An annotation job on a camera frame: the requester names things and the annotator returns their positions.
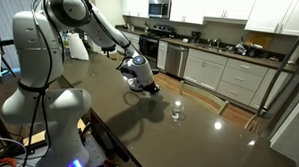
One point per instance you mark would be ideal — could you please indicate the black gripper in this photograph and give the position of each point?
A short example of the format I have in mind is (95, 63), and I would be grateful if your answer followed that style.
(152, 88)

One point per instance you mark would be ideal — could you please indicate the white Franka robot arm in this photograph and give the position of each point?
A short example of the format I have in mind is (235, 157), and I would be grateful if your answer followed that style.
(39, 73)

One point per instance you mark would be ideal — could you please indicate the white ceramic bowl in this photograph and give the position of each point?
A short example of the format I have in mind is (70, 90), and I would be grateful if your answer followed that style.
(133, 86)

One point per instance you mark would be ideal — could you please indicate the clear drinking glass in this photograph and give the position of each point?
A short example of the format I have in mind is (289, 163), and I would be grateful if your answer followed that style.
(177, 109)

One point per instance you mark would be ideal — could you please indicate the stainless steel dishwasher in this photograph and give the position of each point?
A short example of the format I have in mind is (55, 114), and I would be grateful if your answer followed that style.
(176, 59)

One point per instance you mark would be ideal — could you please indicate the black kitchen stove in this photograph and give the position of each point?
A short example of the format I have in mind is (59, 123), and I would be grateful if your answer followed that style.
(154, 43)

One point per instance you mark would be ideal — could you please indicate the white lower cabinets beside stove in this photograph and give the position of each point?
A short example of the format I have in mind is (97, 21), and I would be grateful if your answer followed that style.
(134, 38)

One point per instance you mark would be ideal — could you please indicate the black office chair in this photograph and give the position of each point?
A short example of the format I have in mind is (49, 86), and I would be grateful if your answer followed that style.
(107, 48)

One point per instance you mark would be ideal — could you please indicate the black coffee maker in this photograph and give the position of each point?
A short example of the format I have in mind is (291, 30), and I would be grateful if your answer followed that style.
(195, 36)

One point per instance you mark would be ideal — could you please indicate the chrome sink faucet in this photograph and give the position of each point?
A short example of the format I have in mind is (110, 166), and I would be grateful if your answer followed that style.
(216, 42)

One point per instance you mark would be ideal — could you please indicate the stainless steel microwave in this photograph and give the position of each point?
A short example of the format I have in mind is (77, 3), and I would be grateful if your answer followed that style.
(158, 8)

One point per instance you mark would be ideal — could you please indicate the white rounded floor object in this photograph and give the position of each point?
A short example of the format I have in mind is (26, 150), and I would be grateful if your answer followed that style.
(78, 47)

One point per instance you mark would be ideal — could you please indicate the white upper cabinets around microwave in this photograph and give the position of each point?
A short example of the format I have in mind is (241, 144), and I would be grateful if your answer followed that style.
(188, 8)

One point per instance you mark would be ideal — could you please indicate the white lower drawer cabinets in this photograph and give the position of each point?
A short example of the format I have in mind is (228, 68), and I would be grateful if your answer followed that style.
(243, 78)

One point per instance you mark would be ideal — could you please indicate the dish rack with dishes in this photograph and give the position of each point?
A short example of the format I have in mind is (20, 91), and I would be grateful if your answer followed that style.
(249, 49)

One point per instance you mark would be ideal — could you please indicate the wooden cutting board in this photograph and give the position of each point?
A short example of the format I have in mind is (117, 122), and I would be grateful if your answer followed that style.
(260, 40)

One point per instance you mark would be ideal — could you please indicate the white upper cabinets beside refrigerator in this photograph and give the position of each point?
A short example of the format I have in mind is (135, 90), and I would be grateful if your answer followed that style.
(278, 14)

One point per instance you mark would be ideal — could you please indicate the white paper towel roll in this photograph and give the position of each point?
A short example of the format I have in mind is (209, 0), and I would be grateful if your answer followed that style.
(296, 53)

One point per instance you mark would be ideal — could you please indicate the stainless steel refrigerator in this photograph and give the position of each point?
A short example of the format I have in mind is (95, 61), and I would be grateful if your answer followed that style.
(294, 138)

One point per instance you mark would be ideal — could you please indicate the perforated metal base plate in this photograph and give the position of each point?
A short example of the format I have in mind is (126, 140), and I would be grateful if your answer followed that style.
(93, 151)

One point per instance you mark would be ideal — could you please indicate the black camera stand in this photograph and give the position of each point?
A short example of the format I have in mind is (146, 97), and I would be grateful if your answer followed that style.
(2, 42)

